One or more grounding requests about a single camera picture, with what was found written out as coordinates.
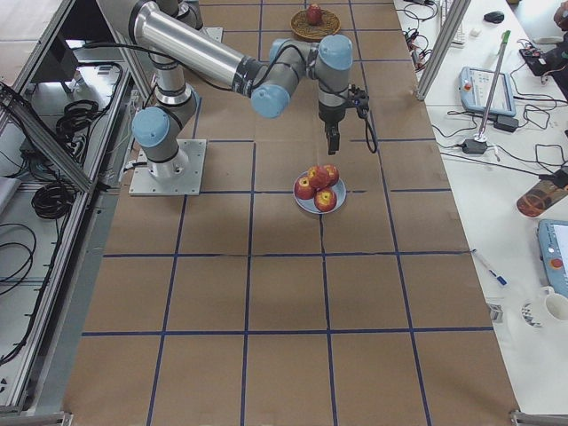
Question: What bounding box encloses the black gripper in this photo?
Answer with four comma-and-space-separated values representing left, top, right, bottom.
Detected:
319, 104, 346, 155

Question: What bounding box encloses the red yellow apple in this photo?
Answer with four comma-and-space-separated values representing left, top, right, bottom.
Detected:
307, 165, 331, 190

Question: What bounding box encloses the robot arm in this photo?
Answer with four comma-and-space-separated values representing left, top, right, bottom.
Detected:
99, 1, 353, 154

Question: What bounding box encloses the red apple on plate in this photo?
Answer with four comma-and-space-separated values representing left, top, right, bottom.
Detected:
323, 164, 340, 186
313, 187, 337, 213
294, 175, 316, 200

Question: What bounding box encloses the light blue plate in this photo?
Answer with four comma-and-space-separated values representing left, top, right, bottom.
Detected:
293, 174, 346, 214

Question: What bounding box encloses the wicker basket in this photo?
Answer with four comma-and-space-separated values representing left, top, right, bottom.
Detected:
290, 9, 343, 43

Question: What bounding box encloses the dark red apple in basket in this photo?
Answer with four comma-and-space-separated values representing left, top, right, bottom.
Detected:
305, 4, 323, 26

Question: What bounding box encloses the person's hand at desk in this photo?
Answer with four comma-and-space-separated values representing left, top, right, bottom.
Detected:
554, 1, 568, 31

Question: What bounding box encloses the teach pendant tablet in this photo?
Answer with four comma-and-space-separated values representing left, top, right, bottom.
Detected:
459, 67, 517, 117

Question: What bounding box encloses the black computer mouse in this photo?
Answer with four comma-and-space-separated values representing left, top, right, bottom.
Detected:
483, 11, 505, 24

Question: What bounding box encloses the blue white pen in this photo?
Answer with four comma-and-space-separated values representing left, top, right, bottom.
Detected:
470, 248, 508, 286

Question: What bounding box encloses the white mug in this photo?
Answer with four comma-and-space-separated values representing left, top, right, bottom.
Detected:
536, 286, 567, 328

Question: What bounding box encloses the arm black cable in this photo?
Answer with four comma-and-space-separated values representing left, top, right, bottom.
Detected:
348, 83, 379, 154

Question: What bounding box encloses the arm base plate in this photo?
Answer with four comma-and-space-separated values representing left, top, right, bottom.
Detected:
201, 27, 224, 43
129, 139, 207, 196

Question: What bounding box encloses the aluminium frame post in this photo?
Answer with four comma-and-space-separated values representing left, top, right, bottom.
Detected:
415, 0, 470, 101

